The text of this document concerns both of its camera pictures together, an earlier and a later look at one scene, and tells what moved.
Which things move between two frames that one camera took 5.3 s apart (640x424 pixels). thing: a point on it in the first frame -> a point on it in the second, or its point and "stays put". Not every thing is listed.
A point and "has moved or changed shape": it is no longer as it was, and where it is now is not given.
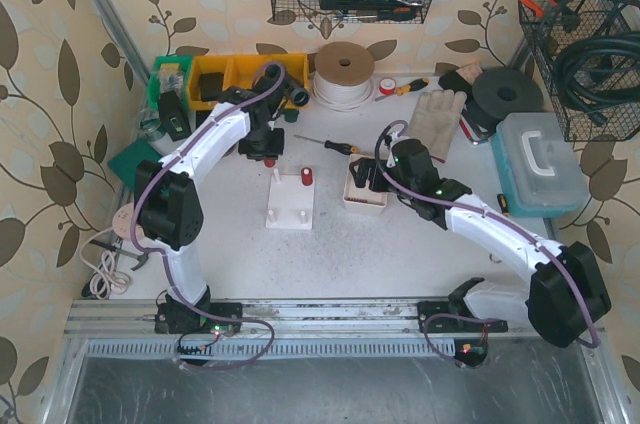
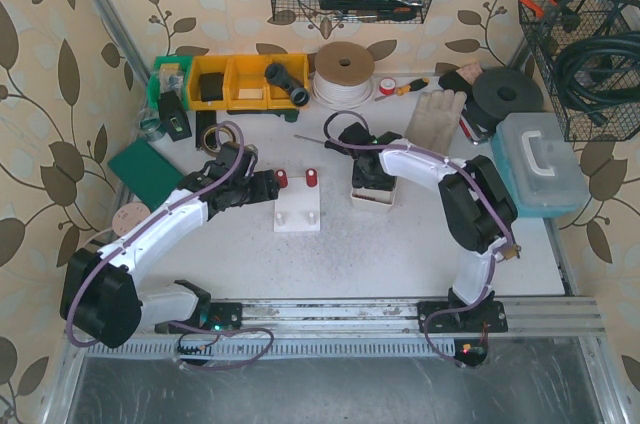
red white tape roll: [387, 85] stays put
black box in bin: [211, 86] stays put
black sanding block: [455, 82] stays put
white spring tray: [361, 200] has moved or changed shape
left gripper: [261, 148] -> [270, 184]
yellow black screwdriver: [414, 86] stays put
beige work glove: [435, 117] stays put
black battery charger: [174, 115] stays put
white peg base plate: [290, 204] has moved or changed shape
